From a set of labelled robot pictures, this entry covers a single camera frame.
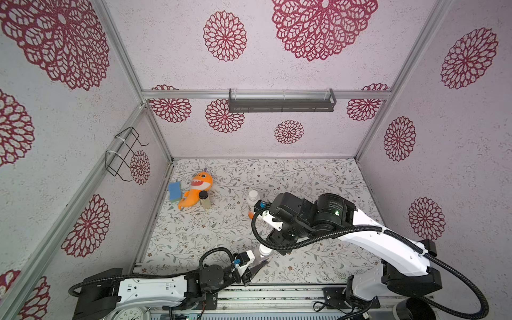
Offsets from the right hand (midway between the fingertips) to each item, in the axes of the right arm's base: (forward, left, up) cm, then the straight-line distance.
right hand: (272, 230), depth 62 cm
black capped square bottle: (+23, +30, -19) cm, 43 cm away
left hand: (-3, +3, -15) cm, 16 cm away
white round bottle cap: (+20, +7, -11) cm, 24 cm away
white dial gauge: (-21, +48, -23) cm, 57 cm away
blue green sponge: (+32, +49, -26) cm, 64 cm away
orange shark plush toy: (+34, +34, -20) cm, 52 cm away
